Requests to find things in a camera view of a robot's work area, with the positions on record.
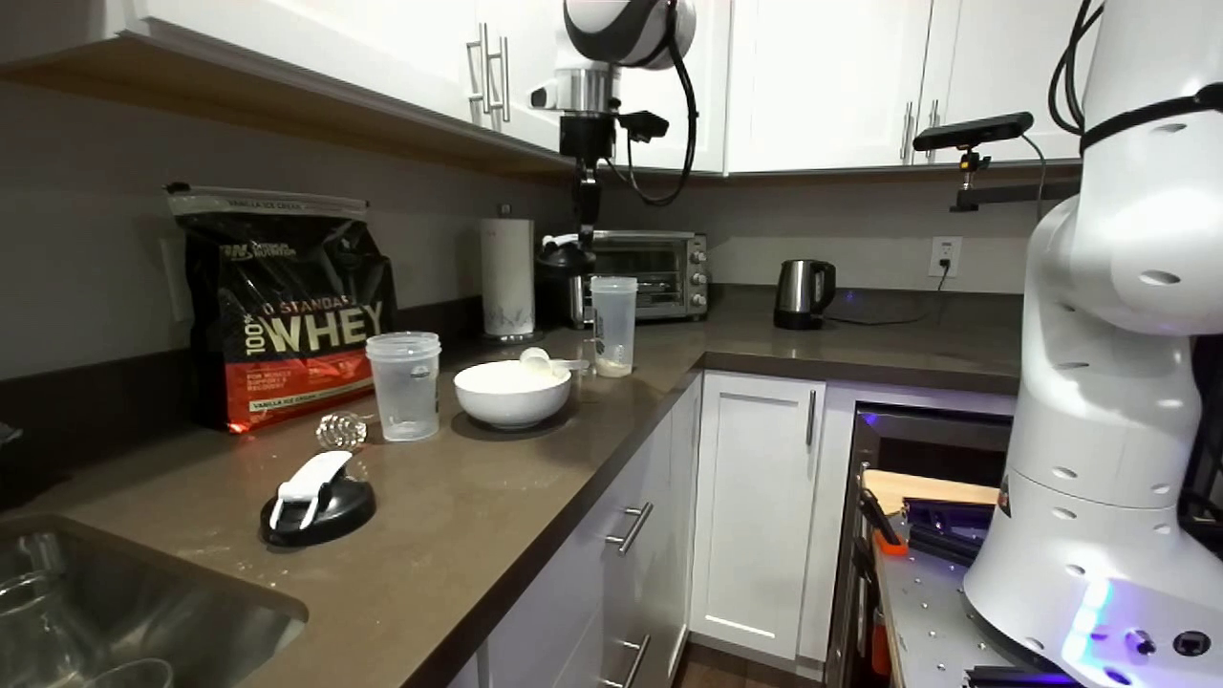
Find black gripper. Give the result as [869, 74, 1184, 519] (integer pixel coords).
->
[557, 112, 622, 267]

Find silver toaster oven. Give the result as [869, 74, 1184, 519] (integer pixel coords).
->
[564, 225, 714, 325]

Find white paper towel roll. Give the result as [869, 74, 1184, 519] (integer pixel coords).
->
[478, 207, 538, 345]

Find white ceramic bowl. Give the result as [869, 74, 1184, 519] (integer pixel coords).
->
[451, 356, 576, 433]

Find steel electric kettle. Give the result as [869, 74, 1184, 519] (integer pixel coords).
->
[773, 257, 841, 333]

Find black red whey protein bag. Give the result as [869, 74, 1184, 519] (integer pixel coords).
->
[176, 209, 400, 437]

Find crumpled clear plastic piece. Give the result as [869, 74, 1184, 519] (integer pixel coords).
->
[314, 407, 376, 454]

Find white lower cabinet door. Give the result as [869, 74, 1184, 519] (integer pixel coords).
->
[686, 365, 835, 663]

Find white drawer bank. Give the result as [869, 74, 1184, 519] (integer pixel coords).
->
[451, 378, 706, 688]

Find wooden board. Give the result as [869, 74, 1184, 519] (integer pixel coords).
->
[861, 466, 1007, 514]

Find orange and black tool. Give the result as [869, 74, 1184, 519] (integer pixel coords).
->
[851, 476, 919, 563]

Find black items in cart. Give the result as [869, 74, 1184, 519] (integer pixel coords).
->
[897, 494, 1001, 570]

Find grey speckled robot table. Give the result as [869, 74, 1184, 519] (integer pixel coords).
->
[875, 544, 1223, 688]

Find steel kitchen sink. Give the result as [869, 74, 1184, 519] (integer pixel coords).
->
[0, 512, 314, 688]

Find black box beside robot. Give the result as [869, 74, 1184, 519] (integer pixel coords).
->
[1179, 333, 1223, 563]

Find clear glass in sink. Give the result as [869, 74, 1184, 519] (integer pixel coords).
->
[0, 526, 99, 688]

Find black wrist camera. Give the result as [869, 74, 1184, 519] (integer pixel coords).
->
[614, 105, 673, 145]

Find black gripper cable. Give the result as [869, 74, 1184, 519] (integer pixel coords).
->
[608, 33, 702, 215]

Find white upper wall cabinet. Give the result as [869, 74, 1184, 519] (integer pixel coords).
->
[0, 0, 596, 181]
[622, 0, 1114, 181]

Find silver drawer handle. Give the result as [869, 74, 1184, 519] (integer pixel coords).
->
[603, 502, 656, 559]
[596, 630, 654, 688]

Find grey horizontal wall bar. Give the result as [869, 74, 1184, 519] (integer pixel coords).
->
[163, 181, 376, 223]

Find black kettle power cord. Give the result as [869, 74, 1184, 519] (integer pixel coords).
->
[824, 261, 961, 333]

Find white wall outlet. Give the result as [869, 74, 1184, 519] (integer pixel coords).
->
[928, 234, 966, 284]

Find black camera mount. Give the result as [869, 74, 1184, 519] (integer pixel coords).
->
[947, 149, 1001, 216]

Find black stereo camera bar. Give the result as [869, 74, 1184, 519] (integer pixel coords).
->
[910, 105, 1038, 156]

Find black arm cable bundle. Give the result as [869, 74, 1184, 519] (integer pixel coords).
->
[1045, 0, 1223, 153]

